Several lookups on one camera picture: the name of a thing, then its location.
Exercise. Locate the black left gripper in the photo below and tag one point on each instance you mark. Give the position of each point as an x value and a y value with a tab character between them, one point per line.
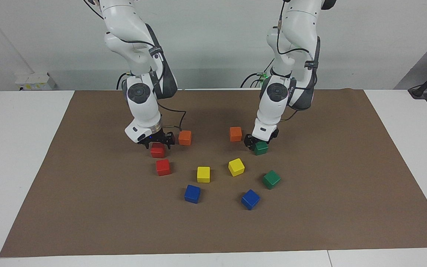
263	139

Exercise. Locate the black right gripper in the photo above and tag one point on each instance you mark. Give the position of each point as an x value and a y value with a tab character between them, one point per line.
158	137

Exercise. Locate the red wooden cube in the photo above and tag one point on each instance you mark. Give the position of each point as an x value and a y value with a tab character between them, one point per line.
158	152
163	167

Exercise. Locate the green wooden cube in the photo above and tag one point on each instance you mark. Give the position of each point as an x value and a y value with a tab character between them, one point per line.
261	149
271	179

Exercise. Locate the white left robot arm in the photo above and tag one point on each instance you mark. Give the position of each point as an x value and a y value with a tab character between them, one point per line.
272	111

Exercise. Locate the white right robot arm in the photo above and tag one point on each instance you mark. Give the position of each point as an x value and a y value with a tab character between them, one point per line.
139	107

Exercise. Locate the orange wooden cube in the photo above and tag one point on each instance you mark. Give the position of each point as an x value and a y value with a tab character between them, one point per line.
235	134
185	137

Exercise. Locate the yellow wooden cube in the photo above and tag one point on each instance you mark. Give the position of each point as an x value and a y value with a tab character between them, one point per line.
236	167
203	174

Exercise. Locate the blue wooden cube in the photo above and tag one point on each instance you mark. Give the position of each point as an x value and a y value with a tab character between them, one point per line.
250	199
192	193

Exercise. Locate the brown table mat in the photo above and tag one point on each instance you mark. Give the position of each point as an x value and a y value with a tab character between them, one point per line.
87	204

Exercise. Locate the white power box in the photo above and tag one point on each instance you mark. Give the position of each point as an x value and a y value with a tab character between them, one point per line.
35	82

